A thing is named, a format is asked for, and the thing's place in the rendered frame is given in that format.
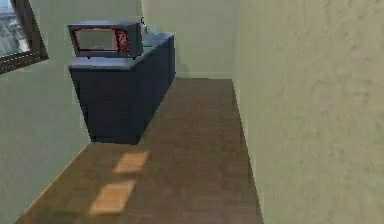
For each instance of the dark framed window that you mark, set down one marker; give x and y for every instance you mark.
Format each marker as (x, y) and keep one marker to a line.
(15, 35)

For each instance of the pale kettle with black knob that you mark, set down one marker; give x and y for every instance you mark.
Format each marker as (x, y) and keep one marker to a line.
(144, 30)

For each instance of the pale blue drinking glass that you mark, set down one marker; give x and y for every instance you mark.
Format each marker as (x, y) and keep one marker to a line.
(156, 29)

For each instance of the dark blue kitchen counter cabinet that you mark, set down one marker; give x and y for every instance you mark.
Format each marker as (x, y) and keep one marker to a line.
(120, 96)

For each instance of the grey microwave with red trim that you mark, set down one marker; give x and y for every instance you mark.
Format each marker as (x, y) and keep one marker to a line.
(110, 38)

